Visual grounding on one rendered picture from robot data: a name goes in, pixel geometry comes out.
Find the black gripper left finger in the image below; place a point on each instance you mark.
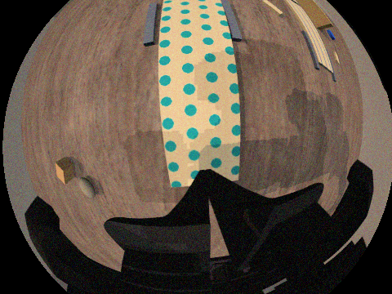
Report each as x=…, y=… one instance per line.
x=185, y=229

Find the small orange-brown cube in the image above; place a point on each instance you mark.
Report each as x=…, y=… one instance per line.
x=64, y=169

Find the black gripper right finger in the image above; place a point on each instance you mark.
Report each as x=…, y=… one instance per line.
x=245, y=218

